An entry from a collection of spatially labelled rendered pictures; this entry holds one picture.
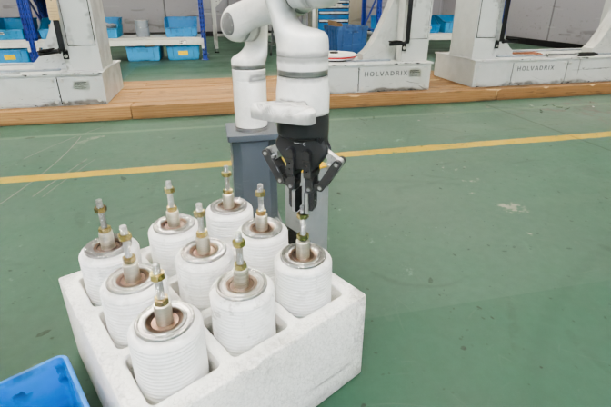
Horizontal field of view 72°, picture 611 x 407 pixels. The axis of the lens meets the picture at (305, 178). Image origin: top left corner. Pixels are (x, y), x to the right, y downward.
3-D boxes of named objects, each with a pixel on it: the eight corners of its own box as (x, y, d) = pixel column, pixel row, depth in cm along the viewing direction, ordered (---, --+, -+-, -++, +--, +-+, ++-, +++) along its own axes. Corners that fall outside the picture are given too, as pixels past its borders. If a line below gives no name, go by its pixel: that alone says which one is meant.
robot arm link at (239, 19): (276, -31, 88) (308, -29, 94) (213, 11, 108) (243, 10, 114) (286, 14, 89) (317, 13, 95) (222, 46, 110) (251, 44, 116)
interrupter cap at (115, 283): (156, 292, 60) (155, 289, 60) (100, 300, 59) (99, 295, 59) (162, 263, 67) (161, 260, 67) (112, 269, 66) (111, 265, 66)
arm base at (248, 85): (235, 124, 124) (230, 65, 117) (265, 123, 126) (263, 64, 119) (236, 134, 115) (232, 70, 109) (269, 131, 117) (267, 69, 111)
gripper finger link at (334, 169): (335, 159, 58) (311, 184, 62) (344, 168, 58) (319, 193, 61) (342, 153, 61) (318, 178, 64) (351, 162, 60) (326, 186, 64)
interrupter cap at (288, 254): (334, 263, 67) (334, 259, 67) (292, 275, 64) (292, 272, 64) (312, 241, 74) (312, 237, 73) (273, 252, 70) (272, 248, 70)
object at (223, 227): (205, 275, 94) (197, 203, 87) (245, 262, 99) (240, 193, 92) (223, 299, 86) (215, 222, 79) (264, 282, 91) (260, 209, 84)
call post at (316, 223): (285, 282, 103) (283, 163, 91) (307, 271, 107) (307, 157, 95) (305, 296, 98) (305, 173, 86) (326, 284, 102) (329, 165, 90)
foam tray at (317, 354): (78, 353, 82) (57, 277, 75) (246, 275, 105) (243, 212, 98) (157, 530, 55) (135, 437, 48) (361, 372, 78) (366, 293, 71)
